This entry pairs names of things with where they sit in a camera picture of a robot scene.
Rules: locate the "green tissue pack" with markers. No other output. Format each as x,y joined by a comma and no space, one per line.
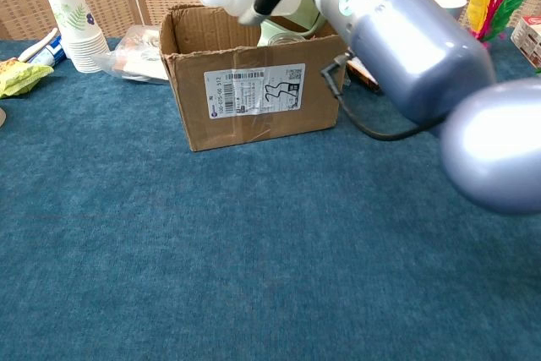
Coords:
539,72

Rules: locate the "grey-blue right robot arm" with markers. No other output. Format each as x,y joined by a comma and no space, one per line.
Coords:
414,52

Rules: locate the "white red cereal carton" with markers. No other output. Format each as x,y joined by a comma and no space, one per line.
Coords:
528,39

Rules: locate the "stack of paper cups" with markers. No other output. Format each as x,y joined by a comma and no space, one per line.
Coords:
80,31

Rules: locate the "yellow green snack bag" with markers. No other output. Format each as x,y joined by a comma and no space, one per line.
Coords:
21,78

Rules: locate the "brown cardboard box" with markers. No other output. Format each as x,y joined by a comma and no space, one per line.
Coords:
253,94

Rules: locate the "clear plastic zip bag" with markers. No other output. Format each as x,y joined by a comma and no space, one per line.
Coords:
135,56

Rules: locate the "light blue cup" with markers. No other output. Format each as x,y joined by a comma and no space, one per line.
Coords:
448,1

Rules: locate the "light green lint roller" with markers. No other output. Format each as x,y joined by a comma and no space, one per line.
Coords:
296,18

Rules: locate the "orange brown snack carton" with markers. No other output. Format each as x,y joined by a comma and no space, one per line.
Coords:
363,75

